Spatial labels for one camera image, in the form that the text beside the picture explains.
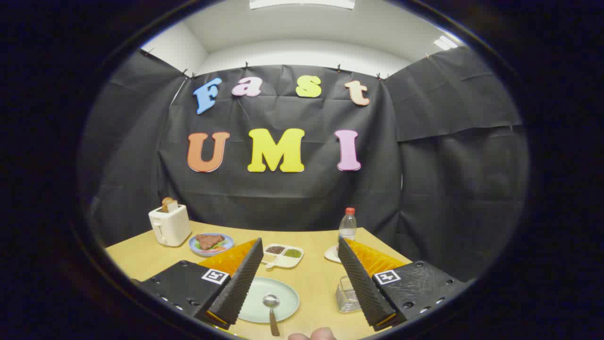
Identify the white toaster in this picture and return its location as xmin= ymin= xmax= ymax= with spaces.
xmin=148 ymin=204 xmax=192 ymax=247

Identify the wooden handle spoon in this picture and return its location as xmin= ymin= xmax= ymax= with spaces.
xmin=263 ymin=294 xmax=281 ymax=337

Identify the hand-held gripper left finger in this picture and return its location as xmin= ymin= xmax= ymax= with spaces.
xmin=137 ymin=238 xmax=265 ymax=330

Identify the clear water bottle red cap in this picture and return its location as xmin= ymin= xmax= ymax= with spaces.
xmin=338 ymin=207 xmax=357 ymax=242

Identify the white divided bean dish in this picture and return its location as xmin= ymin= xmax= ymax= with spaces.
xmin=261 ymin=243 xmax=304 ymax=270

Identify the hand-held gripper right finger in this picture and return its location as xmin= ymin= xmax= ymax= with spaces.
xmin=337 ymin=238 xmax=472 ymax=332

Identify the long ceiling light panel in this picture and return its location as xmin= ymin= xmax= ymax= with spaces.
xmin=249 ymin=0 xmax=355 ymax=10

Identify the blue food plate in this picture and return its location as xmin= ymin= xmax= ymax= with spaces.
xmin=189 ymin=233 xmax=234 ymax=256

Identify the brown steak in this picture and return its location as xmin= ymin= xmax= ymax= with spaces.
xmin=195 ymin=234 xmax=225 ymax=250

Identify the metal wire basket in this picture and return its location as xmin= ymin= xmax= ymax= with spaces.
xmin=335 ymin=276 xmax=363 ymax=313

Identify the pale green plate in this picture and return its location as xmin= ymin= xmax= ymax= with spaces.
xmin=238 ymin=277 xmax=301 ymax=324

